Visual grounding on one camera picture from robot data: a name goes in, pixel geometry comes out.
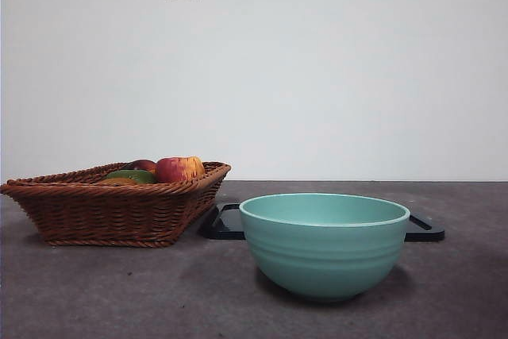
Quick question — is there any teal ribbed bowl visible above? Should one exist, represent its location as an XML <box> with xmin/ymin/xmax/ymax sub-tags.
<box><xmin>238</xmin><ymin>192</ymin><xmax>411</xmax><ymax>302</ymax></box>

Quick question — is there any green fruit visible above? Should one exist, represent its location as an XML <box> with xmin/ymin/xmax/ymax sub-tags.
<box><xmin>106</xmin><ymin>168</ymin><xmax>156</xmax><ymax>184</ymax></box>

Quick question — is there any black rectangular tray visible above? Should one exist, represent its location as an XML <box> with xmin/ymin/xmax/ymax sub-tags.
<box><xmin>197</xmin><ymin>202</ymin><xmax>445</xmax><ymax>243</ymax></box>

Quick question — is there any red yellow apple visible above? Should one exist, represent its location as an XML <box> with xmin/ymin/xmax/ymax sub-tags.
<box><xmin>154</xmin><ymin>156</ymin><xmax>206</xmax><ymax>183</ymax></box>

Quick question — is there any brown wicker basket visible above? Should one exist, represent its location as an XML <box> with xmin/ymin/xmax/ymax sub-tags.
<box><xmin>0</xmin><ymin>160</ymin><xmax>232</xmax><ymax>248</ymax></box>

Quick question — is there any dark red fruit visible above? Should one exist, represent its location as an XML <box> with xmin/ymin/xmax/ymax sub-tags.
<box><xmin>125</xmin><ymin>159</ymin><xmax>157</xmax><ymax>175</ymax></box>

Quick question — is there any orange brown fruit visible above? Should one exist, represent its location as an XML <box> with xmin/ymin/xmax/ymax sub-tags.
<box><xmin>98</xmin><ymin>177</ymin><xmax>140</xmax><ymax>186</ymax></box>

